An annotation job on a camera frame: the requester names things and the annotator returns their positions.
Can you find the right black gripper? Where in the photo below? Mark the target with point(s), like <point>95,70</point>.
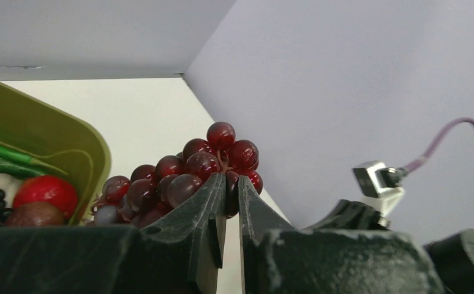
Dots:
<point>352,215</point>

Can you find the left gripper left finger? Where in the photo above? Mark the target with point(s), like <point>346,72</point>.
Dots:
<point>179,253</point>

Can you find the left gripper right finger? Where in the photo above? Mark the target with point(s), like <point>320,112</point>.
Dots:
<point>278,258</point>

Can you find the dark red grape bunch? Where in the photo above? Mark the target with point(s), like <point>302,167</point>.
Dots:
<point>152,191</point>

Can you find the olive green plastic bin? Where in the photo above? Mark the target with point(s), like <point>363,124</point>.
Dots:
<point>69,147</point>

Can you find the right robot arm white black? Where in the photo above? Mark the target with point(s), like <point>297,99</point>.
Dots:
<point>452,256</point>

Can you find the red toy tomato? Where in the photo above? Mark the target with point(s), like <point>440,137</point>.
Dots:
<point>50,189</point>

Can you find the small green cucumber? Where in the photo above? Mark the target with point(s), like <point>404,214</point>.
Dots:
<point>19,170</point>

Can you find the long green bean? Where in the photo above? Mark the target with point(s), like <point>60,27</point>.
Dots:
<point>22,158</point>

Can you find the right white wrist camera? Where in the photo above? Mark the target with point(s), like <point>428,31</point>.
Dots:
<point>381,187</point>

